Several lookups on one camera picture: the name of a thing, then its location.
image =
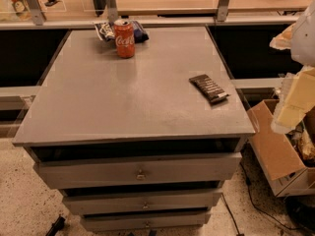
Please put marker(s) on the grey drawer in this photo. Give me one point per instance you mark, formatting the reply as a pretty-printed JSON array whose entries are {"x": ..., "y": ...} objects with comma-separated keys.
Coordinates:
[
  {"x": 144, "y": 221},
  {"x": 148, "y": 201},
  {"x": 87, "y": 173}
]

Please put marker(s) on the grey drawer cabinet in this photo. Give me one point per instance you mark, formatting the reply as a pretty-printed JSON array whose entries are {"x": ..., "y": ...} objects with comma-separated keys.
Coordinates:
[{"x": 95, "y": 105}]

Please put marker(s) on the middle grey drawer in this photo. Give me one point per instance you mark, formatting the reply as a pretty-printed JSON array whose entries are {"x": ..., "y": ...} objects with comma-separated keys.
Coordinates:
[{"x": 148, "y": 201}]

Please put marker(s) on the bottom grey drawer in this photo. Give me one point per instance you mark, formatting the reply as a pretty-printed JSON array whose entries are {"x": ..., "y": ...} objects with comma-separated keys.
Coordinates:
[{"x": 144, "y": 221}]

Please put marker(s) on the top grey drawer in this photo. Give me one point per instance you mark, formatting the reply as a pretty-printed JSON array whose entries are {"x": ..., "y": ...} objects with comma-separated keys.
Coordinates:
[{"x": 87, "y": 173}]

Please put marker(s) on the black object on floor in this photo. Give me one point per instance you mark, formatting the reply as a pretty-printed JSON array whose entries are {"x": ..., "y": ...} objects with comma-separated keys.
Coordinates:
[{"x": 56, "y": 226}]

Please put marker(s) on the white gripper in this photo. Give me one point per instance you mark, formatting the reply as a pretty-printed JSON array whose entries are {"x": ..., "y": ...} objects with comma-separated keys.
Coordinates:
[{"x": 304, "y": 38}]

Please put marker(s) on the wooden desk with metal legs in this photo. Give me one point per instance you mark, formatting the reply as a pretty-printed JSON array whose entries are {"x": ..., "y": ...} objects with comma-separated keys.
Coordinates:
[{"x": 79, "y": 14}]

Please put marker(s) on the small dark object on desk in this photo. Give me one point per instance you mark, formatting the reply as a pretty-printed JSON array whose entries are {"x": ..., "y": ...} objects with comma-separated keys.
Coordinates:
[{"x": 50, "y": 3}]

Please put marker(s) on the dark snack bar wrapper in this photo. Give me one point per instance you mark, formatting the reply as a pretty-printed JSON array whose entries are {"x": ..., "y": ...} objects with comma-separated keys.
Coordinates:
[{"x": 209, "y": 89}]

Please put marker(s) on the blue chip bag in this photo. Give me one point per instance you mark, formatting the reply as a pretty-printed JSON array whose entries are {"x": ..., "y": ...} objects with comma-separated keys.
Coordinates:
[{"x": 105, "y": 31}]

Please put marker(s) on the brown cardboard box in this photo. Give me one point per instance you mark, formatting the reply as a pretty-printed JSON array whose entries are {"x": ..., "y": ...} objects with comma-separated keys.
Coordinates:
[{"x": 286, "y": 173}]

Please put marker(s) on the red Coca-Cola can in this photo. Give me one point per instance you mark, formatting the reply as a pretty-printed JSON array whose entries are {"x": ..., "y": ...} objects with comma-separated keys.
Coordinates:
[{"x": 124, "y": 38}]

